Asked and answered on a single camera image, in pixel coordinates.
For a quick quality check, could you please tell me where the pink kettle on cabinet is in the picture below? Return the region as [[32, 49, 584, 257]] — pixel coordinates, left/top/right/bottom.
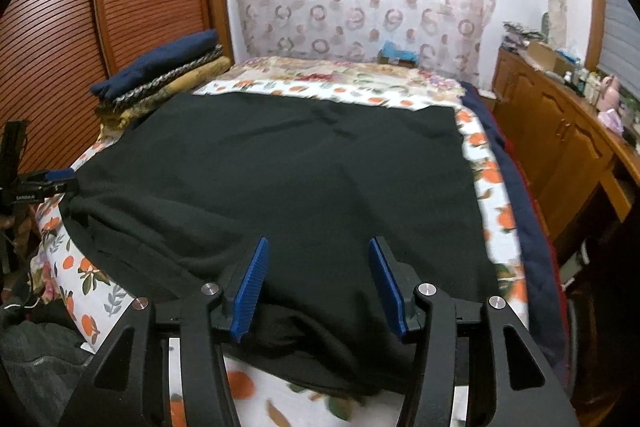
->
[[597, 75, 620, 113]]

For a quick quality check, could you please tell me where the folded navy blue garment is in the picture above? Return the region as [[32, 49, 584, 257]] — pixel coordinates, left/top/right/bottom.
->
[[90, 29, 219, 102]]

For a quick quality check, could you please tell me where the grey window roller blind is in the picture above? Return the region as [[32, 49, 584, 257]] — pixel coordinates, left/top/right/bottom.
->
[[599, 0, 640, 98]]

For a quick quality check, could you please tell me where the folded tan brown garment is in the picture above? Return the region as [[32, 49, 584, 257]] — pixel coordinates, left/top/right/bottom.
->
[[96, 55, 231, 141]]

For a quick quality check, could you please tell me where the folded black circle-patterned garment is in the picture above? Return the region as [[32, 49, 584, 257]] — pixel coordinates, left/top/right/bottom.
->
[[96, 44, 224, 113]]

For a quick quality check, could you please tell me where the navy blue blanket edge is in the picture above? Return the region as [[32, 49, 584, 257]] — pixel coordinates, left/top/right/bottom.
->
[[461, 81, 570, 387]]

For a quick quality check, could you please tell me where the black t-shirt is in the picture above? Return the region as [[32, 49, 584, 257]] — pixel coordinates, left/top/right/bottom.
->
[[60, 92, 498, 395]]

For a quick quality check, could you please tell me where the cardboard box on cabinet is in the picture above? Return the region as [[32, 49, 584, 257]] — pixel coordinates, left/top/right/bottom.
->
[[526, 41, 575, 77]]

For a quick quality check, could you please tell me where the wooden sideboard cabinet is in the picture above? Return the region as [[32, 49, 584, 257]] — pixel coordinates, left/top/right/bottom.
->
[[492, 49, 639, 241]]

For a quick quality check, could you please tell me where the wooden louvered wardrobe door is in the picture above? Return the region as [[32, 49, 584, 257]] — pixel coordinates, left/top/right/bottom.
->
[[1, 0, 231, 171]]

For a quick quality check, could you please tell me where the blue box behind bed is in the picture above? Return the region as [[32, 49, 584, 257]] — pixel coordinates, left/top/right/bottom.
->
[[378, 41, 420, 68]]

